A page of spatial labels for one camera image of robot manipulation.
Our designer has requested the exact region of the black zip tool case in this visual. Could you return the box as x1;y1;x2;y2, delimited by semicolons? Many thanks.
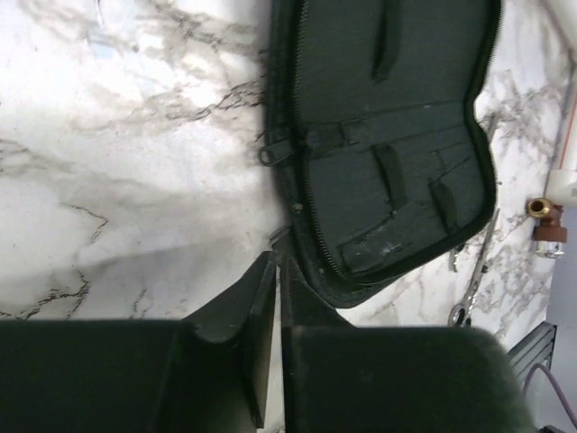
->
261;1;503;309

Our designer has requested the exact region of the brown brass faucet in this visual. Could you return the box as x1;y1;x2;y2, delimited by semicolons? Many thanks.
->
527;198;568;260

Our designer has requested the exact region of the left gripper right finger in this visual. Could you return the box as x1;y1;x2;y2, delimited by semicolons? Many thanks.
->
280;258;534;432

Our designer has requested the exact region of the aluminium frame rail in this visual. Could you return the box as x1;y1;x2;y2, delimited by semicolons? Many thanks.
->
508;321;557;386

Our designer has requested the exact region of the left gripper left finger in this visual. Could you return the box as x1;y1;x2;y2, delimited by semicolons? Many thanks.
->
1;252;276;432

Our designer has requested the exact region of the silver scissors lower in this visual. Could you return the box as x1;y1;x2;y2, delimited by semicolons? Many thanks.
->
447;208;500;327

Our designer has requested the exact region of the white PVC pipe frame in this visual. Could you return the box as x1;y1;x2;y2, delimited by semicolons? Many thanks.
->
540;0;577;204

